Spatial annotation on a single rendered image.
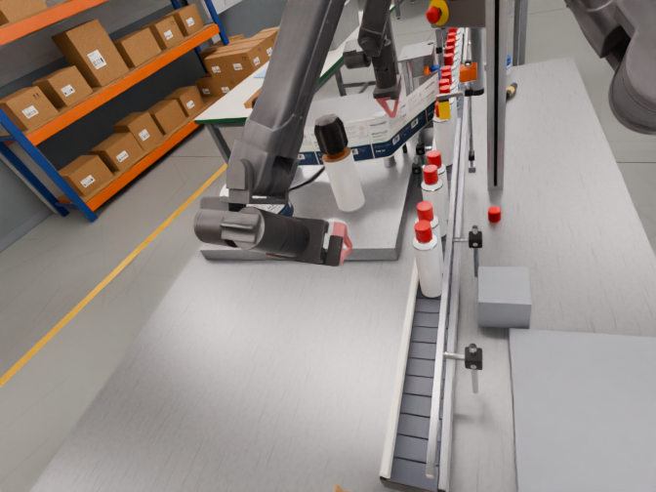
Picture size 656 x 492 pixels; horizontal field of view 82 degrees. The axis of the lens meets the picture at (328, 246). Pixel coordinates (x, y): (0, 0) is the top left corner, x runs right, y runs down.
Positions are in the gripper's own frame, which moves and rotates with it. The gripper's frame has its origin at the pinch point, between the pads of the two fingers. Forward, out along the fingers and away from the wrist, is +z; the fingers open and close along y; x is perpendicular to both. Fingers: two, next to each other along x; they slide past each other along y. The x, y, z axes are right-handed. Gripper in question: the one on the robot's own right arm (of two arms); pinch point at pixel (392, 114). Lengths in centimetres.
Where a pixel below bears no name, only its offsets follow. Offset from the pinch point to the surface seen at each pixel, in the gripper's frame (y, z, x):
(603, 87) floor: -223, 113, 109
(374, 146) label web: -6.3, 13.7, -9.4
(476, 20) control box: 1.2, -20.7, 23.1
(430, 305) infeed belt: 51, 21, 13
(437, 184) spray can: 28.4, 4.9, 14.4
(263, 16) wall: -566, 75, -323
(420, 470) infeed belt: 85, 20, 15
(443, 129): -3.6, 8.6, 13.5
